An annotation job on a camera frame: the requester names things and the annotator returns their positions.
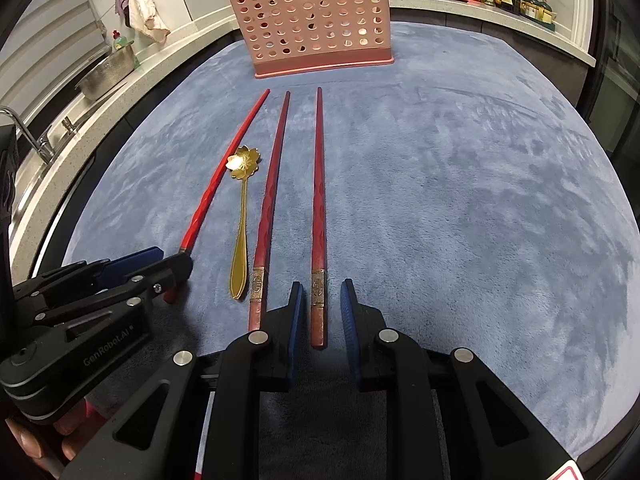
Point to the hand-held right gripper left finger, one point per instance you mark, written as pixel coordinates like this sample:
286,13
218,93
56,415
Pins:
295,320

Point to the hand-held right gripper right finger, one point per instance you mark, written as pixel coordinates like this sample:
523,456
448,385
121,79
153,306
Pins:
350,320

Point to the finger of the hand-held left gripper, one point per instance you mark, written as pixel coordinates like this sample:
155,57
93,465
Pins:
130,262
165,270

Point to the red chopstick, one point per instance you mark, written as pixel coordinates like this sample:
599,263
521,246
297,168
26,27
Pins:
217,185

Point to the maroon chopstick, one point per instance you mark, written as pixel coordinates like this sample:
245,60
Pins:
318,210
270,195

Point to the gold flower spoon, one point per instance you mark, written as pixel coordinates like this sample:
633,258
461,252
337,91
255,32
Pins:
243,162

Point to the pink perforated utensil holder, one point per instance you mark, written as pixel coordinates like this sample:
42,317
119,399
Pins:
325,67

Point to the person's left hand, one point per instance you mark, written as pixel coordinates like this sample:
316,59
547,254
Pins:
27,445

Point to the blue-grey plush mat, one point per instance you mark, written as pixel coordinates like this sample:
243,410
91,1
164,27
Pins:
450,210

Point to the chrome faucet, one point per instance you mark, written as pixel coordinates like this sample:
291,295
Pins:
30,135

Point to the steel colander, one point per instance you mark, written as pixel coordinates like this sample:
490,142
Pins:
107,75

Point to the green dish soap bottle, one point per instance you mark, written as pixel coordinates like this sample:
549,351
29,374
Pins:
121,42

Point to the white window blinds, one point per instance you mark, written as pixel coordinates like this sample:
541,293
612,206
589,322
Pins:
50,25

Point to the white hanging towel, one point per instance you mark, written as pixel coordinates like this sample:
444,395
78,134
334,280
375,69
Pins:
147,5

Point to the purple hanging cloth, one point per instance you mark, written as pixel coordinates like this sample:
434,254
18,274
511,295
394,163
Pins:
122,0

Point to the tray of small jars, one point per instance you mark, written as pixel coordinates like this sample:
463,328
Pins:
539,12

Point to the glass sliding door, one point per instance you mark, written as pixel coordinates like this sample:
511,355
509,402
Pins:
617,50

